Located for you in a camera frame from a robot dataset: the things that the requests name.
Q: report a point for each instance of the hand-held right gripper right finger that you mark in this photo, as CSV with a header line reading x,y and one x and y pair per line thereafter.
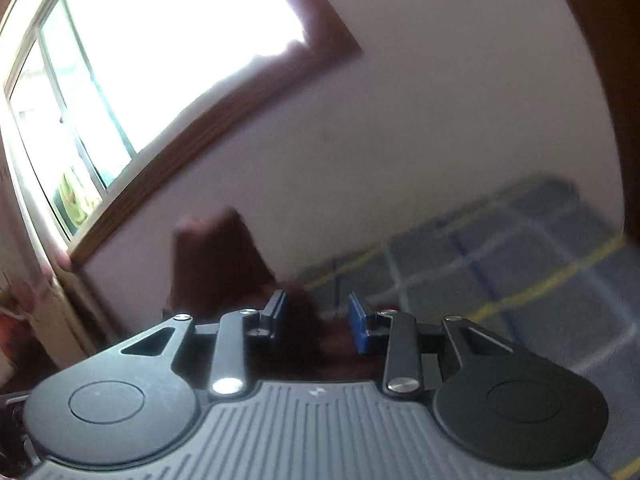
x,y
358,325

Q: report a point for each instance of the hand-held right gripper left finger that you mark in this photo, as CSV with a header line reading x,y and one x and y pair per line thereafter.
x,y
277,316

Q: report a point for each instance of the maroon puffer jacket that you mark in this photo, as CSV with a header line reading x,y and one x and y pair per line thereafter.
x,y
215,270

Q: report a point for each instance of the bed with plaid sheet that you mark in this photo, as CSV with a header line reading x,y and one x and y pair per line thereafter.
x,y
500,270

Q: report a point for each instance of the yellow-green object outside window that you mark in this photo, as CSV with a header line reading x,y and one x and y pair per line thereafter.
x,y
75,200

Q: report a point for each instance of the patterned beige curtain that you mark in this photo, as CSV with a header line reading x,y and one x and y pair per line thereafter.
x,y
30,320

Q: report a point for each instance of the wooden-framed window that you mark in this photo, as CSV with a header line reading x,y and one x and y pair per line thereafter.
x,y
165,35

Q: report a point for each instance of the brown wooden door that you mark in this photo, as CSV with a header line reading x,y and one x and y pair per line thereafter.
x,y
600,35

